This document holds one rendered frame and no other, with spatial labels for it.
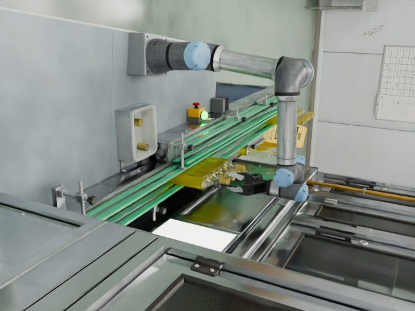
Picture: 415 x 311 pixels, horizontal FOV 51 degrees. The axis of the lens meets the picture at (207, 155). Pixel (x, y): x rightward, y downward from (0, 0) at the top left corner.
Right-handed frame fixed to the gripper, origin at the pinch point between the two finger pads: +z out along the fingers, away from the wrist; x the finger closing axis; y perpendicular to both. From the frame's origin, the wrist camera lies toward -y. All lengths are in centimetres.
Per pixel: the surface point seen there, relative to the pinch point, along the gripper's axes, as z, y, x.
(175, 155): 27.5, -0.7, 8.0
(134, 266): -27, -105, 13
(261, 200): -11.4, 14.9, -11.3
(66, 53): 40, -55, 54
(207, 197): 12.5, 5.8, -12.2
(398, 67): -19, 589, 41
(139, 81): 40, -12, 42
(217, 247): -12.4, -33.8, -15.5
